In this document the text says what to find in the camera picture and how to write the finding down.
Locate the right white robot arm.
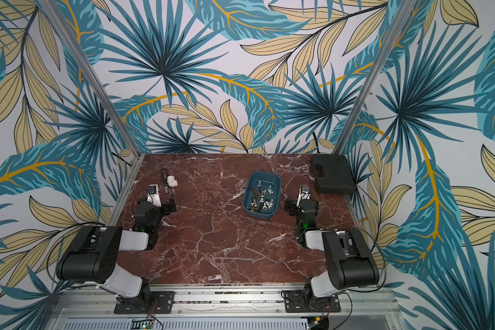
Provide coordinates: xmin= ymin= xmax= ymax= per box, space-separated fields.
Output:
xmin=284 ymin=198 xmax=380 ymax=300

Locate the black orange screwdriver handle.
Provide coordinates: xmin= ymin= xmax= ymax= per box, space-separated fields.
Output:
xmin=160 ymin=169 xmax=169 ymax=194

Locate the teal plastic storage box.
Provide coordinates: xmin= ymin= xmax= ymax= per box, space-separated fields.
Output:
xmin=242 ymin=171 xmax=282 ymax=220

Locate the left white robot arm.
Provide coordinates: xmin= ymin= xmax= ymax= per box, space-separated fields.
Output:
xmin=56 ymin=196 xmax=176 ymax=299

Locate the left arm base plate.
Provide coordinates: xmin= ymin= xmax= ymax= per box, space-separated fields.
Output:
xmin=114 ymin=291 xmax=175 ymax=315

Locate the black plastic tool case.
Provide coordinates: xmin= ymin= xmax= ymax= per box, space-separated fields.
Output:
xmin=311 ymin=154 xmax=356 ymax=195

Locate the aluminium frame rail front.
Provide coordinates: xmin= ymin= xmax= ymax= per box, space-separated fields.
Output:
xmin=46 ymin=283 xmax=408 ymax=329

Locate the white pipe elbow fitting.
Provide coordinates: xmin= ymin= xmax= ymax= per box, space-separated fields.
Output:
xmin=167 ymin=175 xmax=179 ymax=188

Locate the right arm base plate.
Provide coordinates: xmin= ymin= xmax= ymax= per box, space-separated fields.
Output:
xmin=280 ymin=290 xmax=341 ymax=313

